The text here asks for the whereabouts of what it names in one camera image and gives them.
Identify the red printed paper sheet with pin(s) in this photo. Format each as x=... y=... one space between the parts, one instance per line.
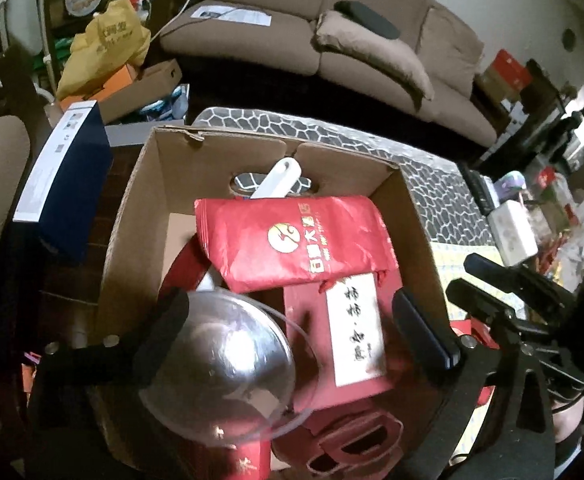
x=471 y=332

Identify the cardboard box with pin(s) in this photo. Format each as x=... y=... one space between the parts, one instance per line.
x=137 y=240

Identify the red storage box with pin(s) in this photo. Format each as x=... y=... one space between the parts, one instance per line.
x=506 y=72

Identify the red foil bag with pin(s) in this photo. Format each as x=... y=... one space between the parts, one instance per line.
x=292 y=240

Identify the yellow plastic bag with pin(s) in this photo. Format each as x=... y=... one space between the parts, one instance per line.
x=104 y=45

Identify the navy blue white box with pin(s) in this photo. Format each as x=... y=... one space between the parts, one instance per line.
x=67 y=195

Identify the person's right hand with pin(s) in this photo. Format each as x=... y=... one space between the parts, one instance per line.
x=566 y=420

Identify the purple toy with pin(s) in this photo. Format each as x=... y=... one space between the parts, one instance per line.
x=510 y=184

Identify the dark shelf unit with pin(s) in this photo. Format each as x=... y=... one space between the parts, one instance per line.
x=536 y=120

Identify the white paper sheets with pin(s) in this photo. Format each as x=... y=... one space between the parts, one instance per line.
x=232 y=14

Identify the brown cushion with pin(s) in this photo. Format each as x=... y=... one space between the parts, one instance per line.
x=376 y=55

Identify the white tissue box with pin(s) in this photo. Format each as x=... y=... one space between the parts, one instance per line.
x=514 y=232

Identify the red shiny packet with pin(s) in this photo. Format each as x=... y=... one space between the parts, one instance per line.
x=249 y=462

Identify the orange box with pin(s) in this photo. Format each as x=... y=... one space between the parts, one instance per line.
x=107 y=87

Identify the brown sofa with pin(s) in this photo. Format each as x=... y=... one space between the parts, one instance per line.
x=282 y=45

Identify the black remote control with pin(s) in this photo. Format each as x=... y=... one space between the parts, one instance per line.
x=476 y=187

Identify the white metal rack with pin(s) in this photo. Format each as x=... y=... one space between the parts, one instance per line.
x=47 y=35

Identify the red gift box white label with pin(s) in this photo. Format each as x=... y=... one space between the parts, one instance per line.
x=317 y=355

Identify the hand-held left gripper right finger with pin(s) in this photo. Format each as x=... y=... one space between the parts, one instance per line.
x=421 y=327

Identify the flat cardboard carton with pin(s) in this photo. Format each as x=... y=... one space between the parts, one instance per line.
x=147 y=87

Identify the clear plastic cup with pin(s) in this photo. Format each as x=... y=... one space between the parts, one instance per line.
x=222 y=365

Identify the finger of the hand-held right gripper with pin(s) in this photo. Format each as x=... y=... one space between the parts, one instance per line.
x=486 y=269
x=471 y=296

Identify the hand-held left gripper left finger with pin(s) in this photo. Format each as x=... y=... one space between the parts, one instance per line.
x=167 y=317

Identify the yellow checked tablecloth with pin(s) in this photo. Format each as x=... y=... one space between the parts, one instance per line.
x=464 y=270

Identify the grey stone pattern mat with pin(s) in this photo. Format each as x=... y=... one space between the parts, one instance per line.
x=351 y=135

